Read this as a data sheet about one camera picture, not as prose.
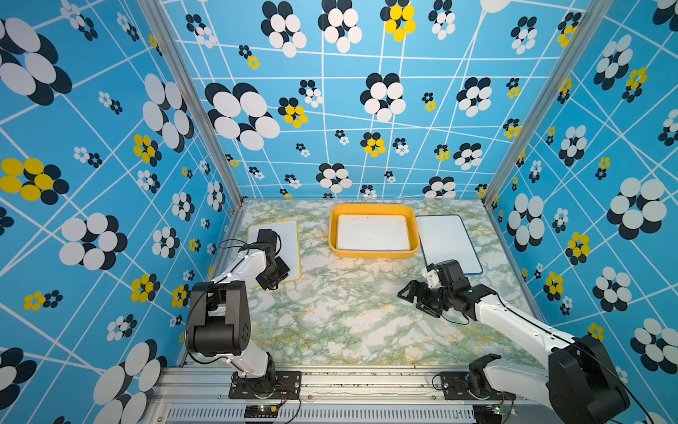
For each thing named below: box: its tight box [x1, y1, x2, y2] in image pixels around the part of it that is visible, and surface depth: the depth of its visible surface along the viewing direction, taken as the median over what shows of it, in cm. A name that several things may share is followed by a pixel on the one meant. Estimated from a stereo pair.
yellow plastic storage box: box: [328, 204, 421, 259], surface depth 110 cm
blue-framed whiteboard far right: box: [415, 214, 483, 275], surface depth 107 cm
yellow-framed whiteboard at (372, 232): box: [336, 214, 411, 251], surface depth 110 cm
